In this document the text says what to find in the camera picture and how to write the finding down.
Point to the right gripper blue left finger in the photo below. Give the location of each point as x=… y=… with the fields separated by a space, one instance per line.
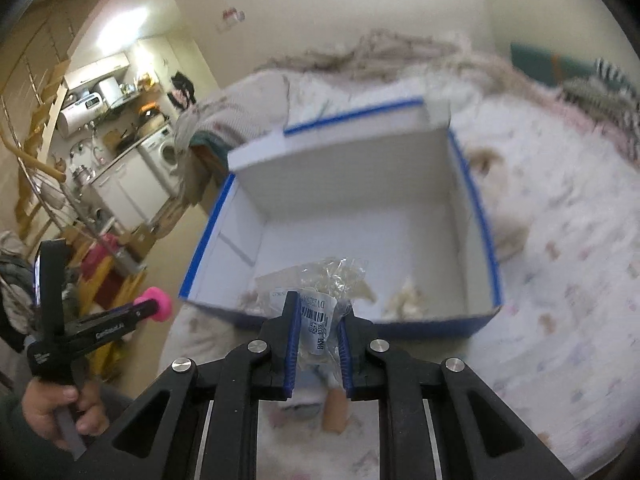
x=276 y=369

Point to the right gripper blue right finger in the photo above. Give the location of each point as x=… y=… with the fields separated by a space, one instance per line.
x=361 y=377

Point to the light blue plush toy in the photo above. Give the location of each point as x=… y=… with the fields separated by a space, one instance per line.
x=309 y=394

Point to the clear plastic bag with label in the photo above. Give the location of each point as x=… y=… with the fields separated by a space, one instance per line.
x=326 y=290

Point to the pink fluffy ball toy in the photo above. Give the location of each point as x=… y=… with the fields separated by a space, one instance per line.
x=155 y=304

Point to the person's left hand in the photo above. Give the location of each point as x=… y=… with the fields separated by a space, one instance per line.
x=41 y=400

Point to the cream scrunchie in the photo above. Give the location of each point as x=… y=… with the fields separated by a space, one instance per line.
x=407 y=304

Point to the brown cardboard tube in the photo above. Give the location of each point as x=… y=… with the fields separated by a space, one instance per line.
x=335 y=411

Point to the yellow wooden chair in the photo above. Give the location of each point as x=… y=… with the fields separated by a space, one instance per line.
x=107 y=289

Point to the brown cardboard box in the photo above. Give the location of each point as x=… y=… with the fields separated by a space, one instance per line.
x=138 y=242

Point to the white box with blue edges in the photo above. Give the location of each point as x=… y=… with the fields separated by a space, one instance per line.
x=387 y=184

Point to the white kitchen cabinet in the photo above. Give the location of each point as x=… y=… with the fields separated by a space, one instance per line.
x=130 y=191

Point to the white washing machine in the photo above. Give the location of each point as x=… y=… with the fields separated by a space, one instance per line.
x=159 y=151

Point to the white patterned bed blanket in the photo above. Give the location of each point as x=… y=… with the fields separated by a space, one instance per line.
x=563 y=212

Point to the white water heater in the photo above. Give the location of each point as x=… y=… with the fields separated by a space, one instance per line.
x=76 y=115

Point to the beige crumpled duvet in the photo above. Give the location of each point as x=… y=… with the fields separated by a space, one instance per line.
x=383 y=55

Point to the teal headboard cushion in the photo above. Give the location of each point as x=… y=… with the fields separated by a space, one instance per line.
x=548 y=67

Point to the striped knitted cloth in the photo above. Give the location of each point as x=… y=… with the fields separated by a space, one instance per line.
x=606 y=95

